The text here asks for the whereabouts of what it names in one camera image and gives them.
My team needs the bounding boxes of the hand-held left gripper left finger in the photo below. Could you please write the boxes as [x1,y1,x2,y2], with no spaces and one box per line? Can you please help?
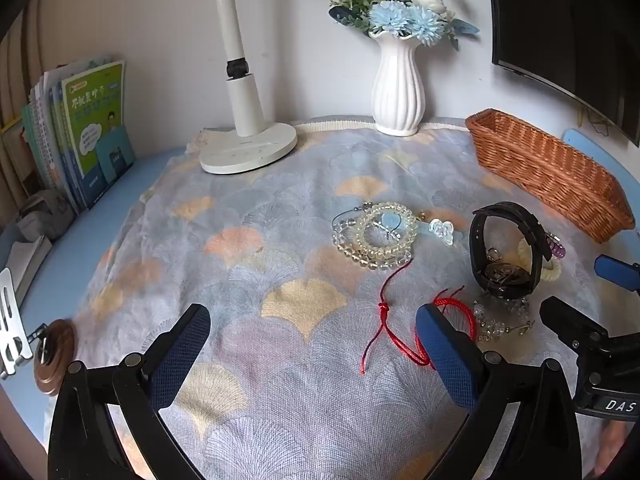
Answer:
[47,303,212,480]

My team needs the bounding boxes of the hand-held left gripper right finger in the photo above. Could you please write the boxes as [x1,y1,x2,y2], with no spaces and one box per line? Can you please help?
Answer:
[415,302,583,480]

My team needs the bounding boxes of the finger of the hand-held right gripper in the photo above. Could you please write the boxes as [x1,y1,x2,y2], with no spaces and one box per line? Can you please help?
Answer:
[594,255,640,292]
[539,296,610,357]

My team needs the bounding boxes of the cream and purple bracelet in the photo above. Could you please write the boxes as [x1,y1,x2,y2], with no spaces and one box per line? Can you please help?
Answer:
[517,237,563,286]

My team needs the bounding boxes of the red string bracelet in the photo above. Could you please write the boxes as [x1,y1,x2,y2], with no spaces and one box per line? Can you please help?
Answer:
[361,259,476,376]

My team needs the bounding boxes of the black wrist watch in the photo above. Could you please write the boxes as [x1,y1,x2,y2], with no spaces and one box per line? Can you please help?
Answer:
[469,201,553,297]

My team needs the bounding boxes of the pale yellow bead bracelet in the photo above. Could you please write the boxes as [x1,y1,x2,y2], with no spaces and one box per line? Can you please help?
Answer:
[356,202,418,272]

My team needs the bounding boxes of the brown wicker basket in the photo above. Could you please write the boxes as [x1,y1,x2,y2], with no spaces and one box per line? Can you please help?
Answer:
[465,108,636,244]

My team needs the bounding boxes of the clear bead bracelet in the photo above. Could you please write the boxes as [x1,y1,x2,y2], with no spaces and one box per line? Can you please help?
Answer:
[331,205,381,261]

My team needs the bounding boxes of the person's right hand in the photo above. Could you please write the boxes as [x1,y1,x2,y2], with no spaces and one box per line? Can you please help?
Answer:
[594,419,628,478]

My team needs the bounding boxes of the round wooden disc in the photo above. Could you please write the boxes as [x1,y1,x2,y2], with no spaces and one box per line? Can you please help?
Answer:
[34,319,78,398]

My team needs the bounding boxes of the fan-patterned grey cloth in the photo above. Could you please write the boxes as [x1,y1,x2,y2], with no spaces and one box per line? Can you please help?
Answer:
[75,116,640,480]

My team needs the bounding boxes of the silver metal stand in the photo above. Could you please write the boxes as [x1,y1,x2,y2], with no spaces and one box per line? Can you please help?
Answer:
[0,267,48,381]

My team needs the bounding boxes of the white box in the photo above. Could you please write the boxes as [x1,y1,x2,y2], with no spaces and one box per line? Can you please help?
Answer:
[0,235,53,311]

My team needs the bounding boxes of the grey pouch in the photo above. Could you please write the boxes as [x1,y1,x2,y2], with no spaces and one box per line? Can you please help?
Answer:
[17,190,76,241]

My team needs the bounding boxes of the white desk lamp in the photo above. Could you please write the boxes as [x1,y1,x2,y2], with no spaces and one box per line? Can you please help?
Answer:
[199,0,298,175]

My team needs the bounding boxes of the row of books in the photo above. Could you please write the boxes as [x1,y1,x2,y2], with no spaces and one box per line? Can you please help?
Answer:
[20,55,137,213]

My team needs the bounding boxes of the black monitor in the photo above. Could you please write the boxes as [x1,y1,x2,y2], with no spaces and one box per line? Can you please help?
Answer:
[485,0,640,148]

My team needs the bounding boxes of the white ribbed vase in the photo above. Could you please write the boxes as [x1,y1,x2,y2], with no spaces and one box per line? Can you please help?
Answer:
[371,29,427,137]

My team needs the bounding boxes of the blue and white artificial flowers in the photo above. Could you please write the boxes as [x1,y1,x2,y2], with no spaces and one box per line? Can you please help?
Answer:
[304,0,481,52]

